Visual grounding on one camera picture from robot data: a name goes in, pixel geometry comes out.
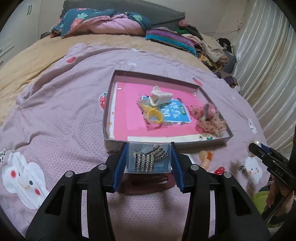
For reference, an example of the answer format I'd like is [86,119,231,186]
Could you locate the red earrings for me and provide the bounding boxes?
[213,166,225,175]

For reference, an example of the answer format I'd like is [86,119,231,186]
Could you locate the person's right hand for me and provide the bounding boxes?
[265,180,295,216]

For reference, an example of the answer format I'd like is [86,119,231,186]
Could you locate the tan bed sheet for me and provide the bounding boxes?
[1,34,209,123]

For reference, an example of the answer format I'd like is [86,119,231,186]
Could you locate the pile of clothes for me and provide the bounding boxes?
[177,20,236,73]

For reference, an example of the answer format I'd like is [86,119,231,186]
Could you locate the grey headboard cushion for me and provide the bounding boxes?
[60,0,186,30]

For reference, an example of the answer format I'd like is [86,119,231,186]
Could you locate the white striped curtain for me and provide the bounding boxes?
[233,1,295,153]

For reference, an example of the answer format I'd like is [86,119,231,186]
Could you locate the lilac strawberry blanket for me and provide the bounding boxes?
[1,43,269,235]

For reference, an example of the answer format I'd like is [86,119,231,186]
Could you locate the dark red oval hair clip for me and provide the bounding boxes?
[117,173,176,195]

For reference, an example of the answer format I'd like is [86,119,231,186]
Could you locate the clear box with rhinestone jewelry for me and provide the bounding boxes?
[125,143,171,174]

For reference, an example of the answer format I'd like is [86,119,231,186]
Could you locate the yellow plastic rings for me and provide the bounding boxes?
[138,99,165,127]

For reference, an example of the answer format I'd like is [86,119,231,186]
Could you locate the white hair claw clip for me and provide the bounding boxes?
[149,85,173,107]

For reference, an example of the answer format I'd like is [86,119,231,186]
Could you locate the white wardrobe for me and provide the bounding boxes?
[1,0,42,67]

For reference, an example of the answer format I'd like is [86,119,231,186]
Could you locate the navy pink strawberry quilt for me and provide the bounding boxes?
[50,8,152,38]

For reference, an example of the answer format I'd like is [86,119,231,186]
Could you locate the orange spiral hair tie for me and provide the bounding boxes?
[199,150,214,171]

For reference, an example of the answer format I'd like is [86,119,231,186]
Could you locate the striped purple teal blanket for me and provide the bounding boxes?
[145,27,197,57]

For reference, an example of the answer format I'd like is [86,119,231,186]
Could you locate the bag of clothes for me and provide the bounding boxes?
[213,70,240,91]

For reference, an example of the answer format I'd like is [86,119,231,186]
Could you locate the shallow cardboard box tray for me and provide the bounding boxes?
[100,70,233,152]

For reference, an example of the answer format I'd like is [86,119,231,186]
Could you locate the pink dotted tulle bow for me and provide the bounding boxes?
[189,102,227,137]

